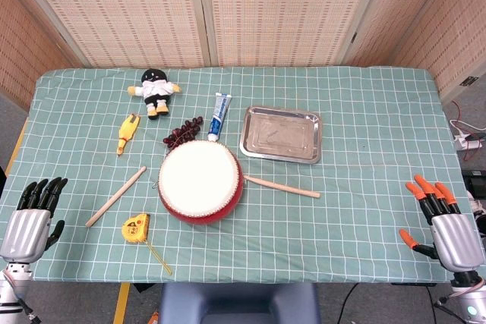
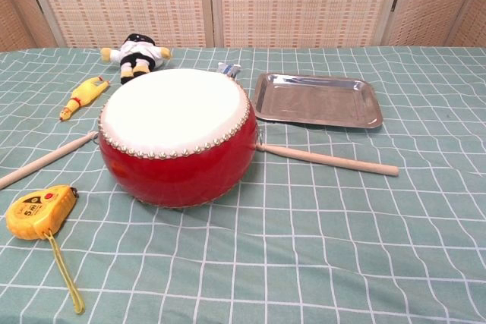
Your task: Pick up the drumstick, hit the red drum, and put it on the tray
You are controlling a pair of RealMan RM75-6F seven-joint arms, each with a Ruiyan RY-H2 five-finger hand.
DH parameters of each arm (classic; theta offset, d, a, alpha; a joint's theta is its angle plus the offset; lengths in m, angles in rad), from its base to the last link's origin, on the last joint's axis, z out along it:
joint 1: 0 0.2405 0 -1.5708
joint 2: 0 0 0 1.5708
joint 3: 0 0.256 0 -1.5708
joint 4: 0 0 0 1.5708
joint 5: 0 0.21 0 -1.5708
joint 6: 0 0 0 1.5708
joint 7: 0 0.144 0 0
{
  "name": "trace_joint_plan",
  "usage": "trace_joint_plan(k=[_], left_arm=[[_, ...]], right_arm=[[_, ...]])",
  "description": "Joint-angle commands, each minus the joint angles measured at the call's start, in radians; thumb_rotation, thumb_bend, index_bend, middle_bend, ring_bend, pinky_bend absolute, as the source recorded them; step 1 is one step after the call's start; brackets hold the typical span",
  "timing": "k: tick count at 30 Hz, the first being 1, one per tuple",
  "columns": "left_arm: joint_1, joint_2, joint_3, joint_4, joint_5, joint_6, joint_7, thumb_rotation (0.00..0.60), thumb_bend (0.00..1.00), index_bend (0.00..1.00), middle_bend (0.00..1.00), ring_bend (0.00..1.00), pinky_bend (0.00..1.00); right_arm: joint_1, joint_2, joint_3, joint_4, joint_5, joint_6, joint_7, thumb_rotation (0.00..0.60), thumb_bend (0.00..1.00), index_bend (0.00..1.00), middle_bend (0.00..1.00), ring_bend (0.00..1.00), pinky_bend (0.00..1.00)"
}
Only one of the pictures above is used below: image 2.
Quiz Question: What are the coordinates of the wooden drumstick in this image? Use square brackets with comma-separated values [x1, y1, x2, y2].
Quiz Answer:
[248, 141, 400, 178]
[0, 131, 99, 191]

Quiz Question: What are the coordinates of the bamboo folding screen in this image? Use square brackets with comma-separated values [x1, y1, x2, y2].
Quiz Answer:
[0, 0, 486, 52]

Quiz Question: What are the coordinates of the red and white drum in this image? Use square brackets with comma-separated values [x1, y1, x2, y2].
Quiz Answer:
[97, 68, 260, 209]

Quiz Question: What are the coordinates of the black and white plush doll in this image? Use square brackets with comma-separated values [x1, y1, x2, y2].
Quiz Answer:
[100, 33, 173, 85]

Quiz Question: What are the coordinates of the yellow rubber chicken toy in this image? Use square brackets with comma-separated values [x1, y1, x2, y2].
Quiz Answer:
[58, 76, 111, 123]

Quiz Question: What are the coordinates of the stainless steel tray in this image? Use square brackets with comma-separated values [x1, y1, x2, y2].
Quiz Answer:
[253, 72, 383, 130]

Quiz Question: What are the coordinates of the yellow tape measure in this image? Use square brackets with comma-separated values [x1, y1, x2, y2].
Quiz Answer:
[5, 184, 86, 316]

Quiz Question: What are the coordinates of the green grid-patterned table cloth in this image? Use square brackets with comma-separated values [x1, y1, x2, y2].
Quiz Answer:
[0, 46, 486, 324]

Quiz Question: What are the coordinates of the white blue toothpaste tube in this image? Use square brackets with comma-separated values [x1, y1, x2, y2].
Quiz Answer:
[217, 61, 242, 79]

